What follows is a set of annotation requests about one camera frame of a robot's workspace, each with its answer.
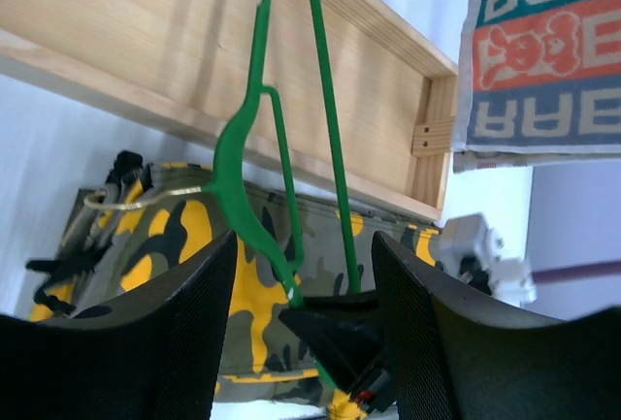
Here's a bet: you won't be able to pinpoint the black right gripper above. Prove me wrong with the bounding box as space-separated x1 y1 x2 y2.
278 291 396 413

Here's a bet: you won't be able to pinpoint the green clothes hanger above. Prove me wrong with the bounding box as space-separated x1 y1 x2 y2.
84 0 363 392

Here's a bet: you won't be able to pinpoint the camouflage yellow green trousers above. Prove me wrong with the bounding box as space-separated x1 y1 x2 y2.
26 150 447 420

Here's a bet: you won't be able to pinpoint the wooden clothes rack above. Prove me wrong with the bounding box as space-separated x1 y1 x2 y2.
1 0 457 220

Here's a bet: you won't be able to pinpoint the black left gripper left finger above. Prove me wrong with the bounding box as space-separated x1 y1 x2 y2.
1 232 238 419

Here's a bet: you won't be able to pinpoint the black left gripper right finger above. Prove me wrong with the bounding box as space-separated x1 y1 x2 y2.
372 232 620 419

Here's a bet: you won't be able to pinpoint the colourful printed cloth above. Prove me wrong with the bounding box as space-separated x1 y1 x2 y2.
451 0 620 173

